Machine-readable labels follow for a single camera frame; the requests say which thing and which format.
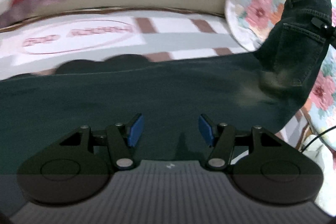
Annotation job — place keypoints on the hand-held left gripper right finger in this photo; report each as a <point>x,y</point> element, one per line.
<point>206,130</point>

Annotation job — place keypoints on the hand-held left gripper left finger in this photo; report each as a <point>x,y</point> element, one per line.
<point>136,130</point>

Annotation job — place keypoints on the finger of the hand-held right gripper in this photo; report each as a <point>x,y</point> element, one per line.
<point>324,26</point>

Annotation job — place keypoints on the dark denim jeans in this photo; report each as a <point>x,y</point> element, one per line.
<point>105,98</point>

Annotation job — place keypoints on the floral pillow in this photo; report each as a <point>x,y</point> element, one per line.
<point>252,11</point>

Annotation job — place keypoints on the checkered bed mat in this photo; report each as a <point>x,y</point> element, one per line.
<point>170,37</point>

